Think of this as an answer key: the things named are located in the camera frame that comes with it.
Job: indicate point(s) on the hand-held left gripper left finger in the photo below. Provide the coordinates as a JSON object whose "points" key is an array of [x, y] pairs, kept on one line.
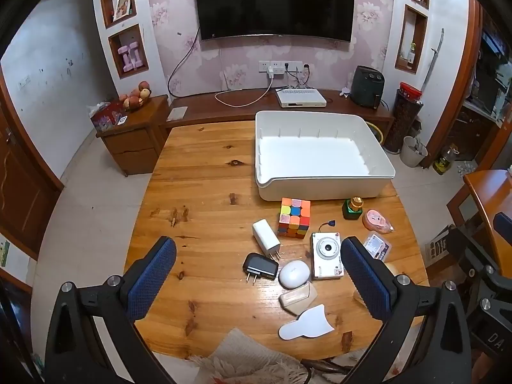
{"points": [[154, 272]]}

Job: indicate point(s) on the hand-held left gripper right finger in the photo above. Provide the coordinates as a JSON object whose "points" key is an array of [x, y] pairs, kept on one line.
{"points": [[364, 276]]}

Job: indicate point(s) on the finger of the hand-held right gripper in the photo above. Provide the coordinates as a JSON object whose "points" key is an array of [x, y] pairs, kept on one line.
{"points": [[503, 228], [466, 256]]}

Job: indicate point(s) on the colourful puzzle cube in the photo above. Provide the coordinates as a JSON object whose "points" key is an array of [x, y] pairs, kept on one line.
{"points": [[294, 218]]}

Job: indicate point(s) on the white charger plug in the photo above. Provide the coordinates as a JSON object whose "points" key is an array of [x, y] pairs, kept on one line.
{"points": [[264, 236]]}

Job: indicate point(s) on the white plastic storage bin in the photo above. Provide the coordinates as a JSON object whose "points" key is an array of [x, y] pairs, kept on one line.
{"points": [[320, 152]]}

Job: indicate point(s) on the cardboard box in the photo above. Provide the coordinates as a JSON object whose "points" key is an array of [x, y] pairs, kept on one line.
{"points": [[438, 246]]}

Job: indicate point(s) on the clear plastic box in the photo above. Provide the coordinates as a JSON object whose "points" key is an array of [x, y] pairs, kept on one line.
{"points": [[378, 248]]}

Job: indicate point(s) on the wooden side table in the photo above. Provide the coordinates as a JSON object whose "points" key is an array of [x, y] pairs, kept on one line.
{"points": [[488, 192]]}

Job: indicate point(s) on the pink correction tape dispenser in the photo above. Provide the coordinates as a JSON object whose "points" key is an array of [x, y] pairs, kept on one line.
{"points": [[376, 220]]}

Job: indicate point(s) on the green bottle with gold cap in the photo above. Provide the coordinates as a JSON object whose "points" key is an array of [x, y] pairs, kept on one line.
{"points": [[352, 210]]}

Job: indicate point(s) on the white oval earbud case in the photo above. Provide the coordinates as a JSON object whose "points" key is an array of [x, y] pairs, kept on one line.
{"points": [[294, 274]]}

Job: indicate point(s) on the white flat scraper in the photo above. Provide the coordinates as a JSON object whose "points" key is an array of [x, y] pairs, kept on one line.
{"points": [[304, 324]]}

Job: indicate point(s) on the yellow oil bottle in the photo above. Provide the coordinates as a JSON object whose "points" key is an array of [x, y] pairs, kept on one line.
{"points": [[444, 164]]}

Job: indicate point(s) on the black charger plug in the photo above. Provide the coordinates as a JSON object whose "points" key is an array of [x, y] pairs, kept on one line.
{"points": [[260, 267]]}

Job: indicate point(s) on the white bucket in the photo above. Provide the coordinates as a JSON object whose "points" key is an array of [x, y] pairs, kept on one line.
{"points": [[412, 154]]}

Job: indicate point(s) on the wooden drawer cabinet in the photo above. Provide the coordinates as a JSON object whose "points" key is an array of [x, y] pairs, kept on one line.
{"points": [[132, 144]]}

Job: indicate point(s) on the yellow rimmed waste basket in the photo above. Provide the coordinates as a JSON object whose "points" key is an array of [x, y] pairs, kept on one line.
{"points": [[378, 132]]}

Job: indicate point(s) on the tall dark jar red lid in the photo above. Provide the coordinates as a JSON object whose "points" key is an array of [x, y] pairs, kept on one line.
{"points": [[402, 124]]}

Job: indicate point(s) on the brown wooden door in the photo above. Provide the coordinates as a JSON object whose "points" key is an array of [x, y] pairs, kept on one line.
{"points": [[24, 192]]}

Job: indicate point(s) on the white paper sheet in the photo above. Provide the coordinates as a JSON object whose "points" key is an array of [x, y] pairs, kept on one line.
{"points": [[177, 114]]}

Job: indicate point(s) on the red tissue box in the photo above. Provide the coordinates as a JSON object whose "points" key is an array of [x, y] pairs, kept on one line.
{"points": [[108, 116]]}

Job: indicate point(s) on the basket of fruit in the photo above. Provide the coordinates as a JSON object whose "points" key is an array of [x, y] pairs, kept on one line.
{"points": [[136, 98]]}

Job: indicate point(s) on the low wooden television console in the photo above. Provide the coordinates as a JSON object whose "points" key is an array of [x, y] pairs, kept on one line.
{"points": [[236, 114]]}

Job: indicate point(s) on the sheathed sword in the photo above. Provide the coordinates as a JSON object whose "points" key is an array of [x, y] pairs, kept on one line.
{"points": [[431, 64]]}

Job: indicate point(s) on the black air fryer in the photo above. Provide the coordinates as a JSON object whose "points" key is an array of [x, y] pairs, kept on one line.
{"points": [[366, 86]]}

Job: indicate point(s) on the white set-top box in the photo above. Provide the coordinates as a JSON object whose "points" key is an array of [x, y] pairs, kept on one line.
{"points": [[300, 96]]}

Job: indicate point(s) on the small bottle in niche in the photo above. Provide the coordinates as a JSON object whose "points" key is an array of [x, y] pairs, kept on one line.
{"points": [[411, 58]]}

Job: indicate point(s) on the pink dumbbell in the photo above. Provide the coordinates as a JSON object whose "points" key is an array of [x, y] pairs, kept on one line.
{"points": [[139, 54], [126, 56]]}

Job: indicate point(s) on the framed photo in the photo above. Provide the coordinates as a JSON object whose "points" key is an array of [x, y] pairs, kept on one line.
{"points": [[122, 6]]}

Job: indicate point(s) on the black flat screen television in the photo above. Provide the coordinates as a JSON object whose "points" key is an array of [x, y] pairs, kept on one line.
{"points": [[276, 0]]}

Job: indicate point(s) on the white compact camera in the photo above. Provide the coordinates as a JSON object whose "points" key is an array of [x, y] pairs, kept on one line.
{"points": [[326, 254]]}

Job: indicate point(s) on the white wall socket strip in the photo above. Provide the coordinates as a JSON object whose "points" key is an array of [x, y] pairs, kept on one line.
{"points": [[296, 65]]}

